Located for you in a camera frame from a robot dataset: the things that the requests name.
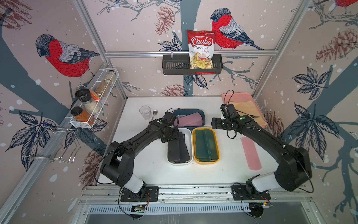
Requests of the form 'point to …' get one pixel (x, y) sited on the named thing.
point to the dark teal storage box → (186, 111)
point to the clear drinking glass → (145, 111)
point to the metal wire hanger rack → (57, 143)
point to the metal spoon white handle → (154, 112)
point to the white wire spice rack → (99, 92)
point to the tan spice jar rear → (109, 76)
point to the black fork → (252, 115)
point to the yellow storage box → (217, 134)
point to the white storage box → (188, 133)
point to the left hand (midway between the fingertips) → (178, 135)
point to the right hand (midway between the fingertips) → (217, 122)
